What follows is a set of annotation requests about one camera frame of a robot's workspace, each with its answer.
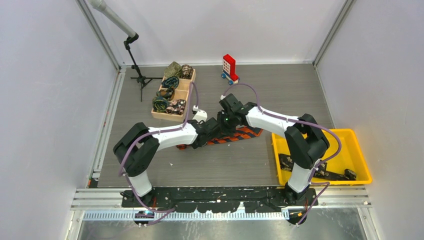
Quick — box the orange navy striped tie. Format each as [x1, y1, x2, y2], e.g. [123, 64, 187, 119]
[175, 126, 264, 151]

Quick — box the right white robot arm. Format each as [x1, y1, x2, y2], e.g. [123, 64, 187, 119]
[219, 93, 330, 205]

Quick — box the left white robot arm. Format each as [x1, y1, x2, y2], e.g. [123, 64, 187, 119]
[113, 118, 221, 207]

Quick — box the black pink floral rolled tie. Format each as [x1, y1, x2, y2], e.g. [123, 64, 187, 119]
[165, 99, 187, 116]

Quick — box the wooden compartment tray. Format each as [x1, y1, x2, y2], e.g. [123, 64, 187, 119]
[151, 69, 196, 123]

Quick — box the red toy block car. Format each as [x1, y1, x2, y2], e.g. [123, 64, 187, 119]
[221, 54, 240, 85]

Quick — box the dark green rolled tie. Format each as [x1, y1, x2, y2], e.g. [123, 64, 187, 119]
[156, 87, 175, 101]

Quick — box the navy yellow rolled tie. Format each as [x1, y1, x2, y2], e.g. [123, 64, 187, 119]
[152, 96, 170, 113]

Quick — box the teal navy rolled tie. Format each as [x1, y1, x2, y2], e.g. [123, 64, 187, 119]
[161, 76, 180, 89]

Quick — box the brown floral rolled tie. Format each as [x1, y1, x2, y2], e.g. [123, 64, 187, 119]
[180, 64, 194, 80]

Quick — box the olive green rolled tie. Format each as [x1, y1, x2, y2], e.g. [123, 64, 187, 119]
[163, 61, 182, 79]

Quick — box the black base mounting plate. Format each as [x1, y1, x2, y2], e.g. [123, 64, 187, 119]
[120, 186, 318, 214]

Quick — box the black microphone stand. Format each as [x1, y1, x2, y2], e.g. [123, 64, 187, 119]
[123, 33, 162, 102]

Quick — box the yellow plastic bin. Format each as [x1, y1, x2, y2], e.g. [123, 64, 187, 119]
[271, 128, 372, 186]

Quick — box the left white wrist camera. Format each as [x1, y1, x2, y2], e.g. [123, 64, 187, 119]
[192, 105, 208, 123]

